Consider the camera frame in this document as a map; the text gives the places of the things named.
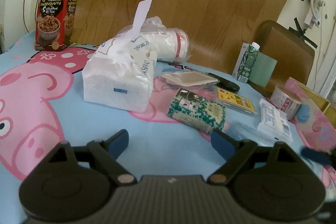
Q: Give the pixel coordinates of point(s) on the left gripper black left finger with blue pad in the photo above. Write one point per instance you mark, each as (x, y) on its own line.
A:
(104, 155)

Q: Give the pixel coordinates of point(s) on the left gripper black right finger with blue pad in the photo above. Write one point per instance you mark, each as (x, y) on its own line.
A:
(236, 153)

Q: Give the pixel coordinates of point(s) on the white wet wipes packet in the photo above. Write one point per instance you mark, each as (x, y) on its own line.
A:
(273, 124)

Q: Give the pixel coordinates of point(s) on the yellow card packet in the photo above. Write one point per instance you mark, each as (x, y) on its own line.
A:
(235, 101)

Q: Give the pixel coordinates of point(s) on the pink cardboard storage box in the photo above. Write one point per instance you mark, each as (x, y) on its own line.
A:
(319, 131)

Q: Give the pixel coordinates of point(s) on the blue round lid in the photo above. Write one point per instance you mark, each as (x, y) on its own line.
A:
(303, 113)

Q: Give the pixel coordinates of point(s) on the green floral patterned box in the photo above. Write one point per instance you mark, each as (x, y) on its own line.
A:
(197, 111)

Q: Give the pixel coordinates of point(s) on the blue pig cartoon tablecloth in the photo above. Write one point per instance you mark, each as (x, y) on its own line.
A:
(45, 165)

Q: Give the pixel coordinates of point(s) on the white tissue pack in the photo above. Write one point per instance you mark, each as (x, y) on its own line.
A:
(120, 73)

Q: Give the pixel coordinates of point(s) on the brown wooden chair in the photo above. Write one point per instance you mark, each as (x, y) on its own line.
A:
(294, 57)

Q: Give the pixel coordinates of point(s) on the green white drink carton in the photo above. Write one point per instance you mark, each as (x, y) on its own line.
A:
(245, 62)

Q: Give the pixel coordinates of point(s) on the white cup stack in bag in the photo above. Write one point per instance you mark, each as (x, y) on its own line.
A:
(172, 43)

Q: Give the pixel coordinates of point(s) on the red snack box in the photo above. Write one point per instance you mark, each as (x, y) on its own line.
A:
(54, 24)

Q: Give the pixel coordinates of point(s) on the white wall charger with cables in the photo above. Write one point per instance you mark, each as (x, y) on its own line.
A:
(313, 18)

